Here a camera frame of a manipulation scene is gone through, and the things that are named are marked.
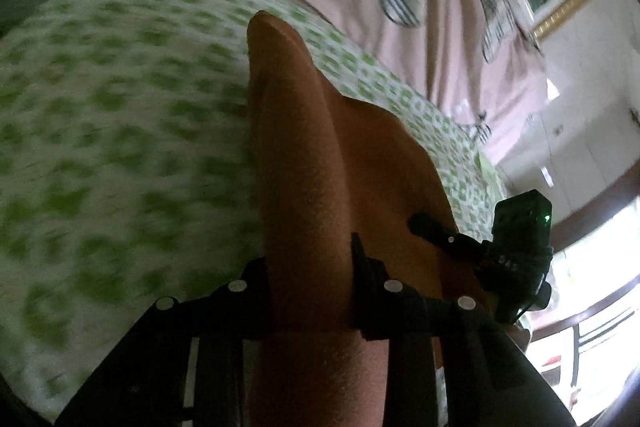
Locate orange knitted sweater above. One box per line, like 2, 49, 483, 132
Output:
247, 11, 501, 427

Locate green and white printed bedsheet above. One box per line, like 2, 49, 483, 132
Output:
0, 0, 511, 423

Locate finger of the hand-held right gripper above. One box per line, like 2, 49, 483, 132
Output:
409, 212, 488, 265

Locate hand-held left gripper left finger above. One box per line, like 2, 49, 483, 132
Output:
55, 258, 275, 427

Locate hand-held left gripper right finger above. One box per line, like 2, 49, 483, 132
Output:
350, 232, 577, 427

